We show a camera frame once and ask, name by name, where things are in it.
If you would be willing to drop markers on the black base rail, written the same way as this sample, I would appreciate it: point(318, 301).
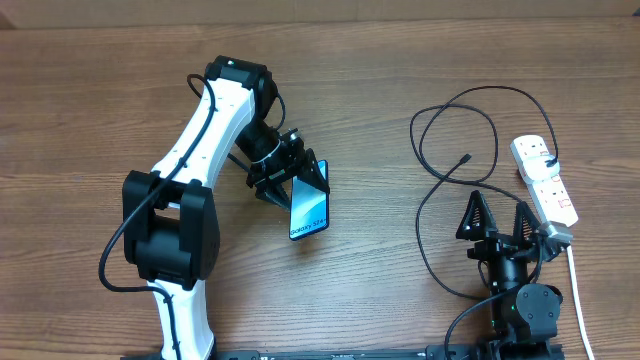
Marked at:
point(431, 352)

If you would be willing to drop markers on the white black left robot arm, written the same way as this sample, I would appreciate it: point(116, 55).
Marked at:
point(170, 226)

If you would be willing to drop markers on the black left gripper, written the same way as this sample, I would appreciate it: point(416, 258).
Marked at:
point(266, 180)

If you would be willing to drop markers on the white power strip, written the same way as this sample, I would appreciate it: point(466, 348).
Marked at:
point(550, 197)

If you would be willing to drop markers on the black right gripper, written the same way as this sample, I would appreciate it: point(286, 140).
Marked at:
point(493, 244)

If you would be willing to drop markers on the Samsung Galaxy smartphone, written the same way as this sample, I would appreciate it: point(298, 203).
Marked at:
point(309, 210)

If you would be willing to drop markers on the brown cardboard box wall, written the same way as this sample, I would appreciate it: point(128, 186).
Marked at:
point(65, 14)

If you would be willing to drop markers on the white charger plug adapter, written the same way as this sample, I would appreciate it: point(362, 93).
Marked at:
point(539, 168)

